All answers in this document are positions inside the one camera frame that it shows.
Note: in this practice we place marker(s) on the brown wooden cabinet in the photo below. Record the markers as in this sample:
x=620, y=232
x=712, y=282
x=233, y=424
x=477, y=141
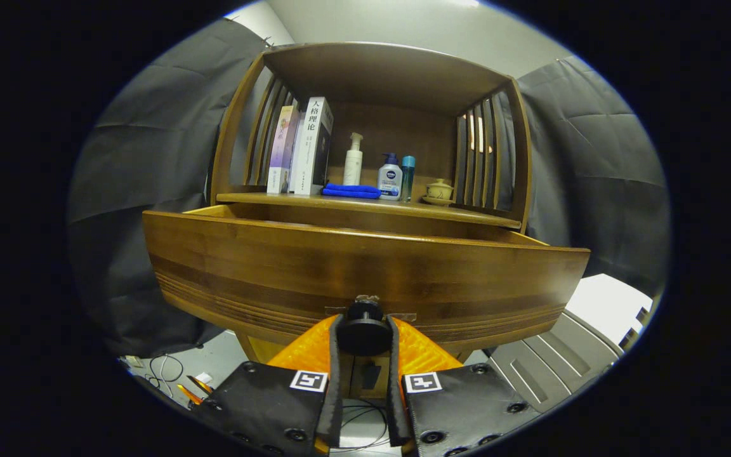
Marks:
x=391, y=76

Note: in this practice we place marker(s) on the purple white book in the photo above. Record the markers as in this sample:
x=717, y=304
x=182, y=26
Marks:
x=280, y=152

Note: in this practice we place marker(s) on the beige saucer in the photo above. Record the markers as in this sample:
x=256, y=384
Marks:
x=438, y=201

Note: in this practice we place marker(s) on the thick white black book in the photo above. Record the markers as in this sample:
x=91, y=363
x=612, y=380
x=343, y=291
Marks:
x=308, y=146

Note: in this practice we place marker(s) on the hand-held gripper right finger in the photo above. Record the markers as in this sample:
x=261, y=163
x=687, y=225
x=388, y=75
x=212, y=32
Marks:
x=394, y=412

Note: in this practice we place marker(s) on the black round drawer knob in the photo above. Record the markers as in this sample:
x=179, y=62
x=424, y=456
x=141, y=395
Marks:
x=364, y=333

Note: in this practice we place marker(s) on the wooden countertop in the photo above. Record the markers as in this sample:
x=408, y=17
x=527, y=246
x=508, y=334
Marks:
x=353, y=202

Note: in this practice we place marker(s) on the white bottle blue pump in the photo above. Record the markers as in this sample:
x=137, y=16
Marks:
x=389, y=181

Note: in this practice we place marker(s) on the orange black tool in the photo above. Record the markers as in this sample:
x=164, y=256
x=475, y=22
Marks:
x=199, y=384

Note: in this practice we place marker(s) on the brown wooden drawer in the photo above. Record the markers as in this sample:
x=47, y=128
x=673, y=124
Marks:
x=276, y=266

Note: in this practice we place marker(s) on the grey plastic crate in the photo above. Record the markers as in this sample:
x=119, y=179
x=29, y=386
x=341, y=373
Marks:
x=549, y=362

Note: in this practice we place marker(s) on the tall white pump bottle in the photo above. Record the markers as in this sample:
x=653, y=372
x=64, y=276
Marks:
x=353, y=165

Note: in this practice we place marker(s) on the wooden cabinet door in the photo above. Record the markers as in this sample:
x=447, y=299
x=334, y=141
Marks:
x=383, y=387

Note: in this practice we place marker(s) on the white board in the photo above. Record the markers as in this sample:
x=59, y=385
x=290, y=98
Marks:
x=606, y=304

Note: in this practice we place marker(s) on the blue folded cloth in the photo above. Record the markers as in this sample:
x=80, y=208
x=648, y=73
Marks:
x=349, y=191

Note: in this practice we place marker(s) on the slim teal bottle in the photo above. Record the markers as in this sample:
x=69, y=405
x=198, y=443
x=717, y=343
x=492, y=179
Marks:
x=408, y=178

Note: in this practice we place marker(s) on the beige lidded tea cup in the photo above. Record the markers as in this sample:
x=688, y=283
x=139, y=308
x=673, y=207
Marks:
x=439, y=189

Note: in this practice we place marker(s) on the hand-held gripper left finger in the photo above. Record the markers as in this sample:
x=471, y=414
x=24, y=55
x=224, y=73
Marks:
x=335, y=406

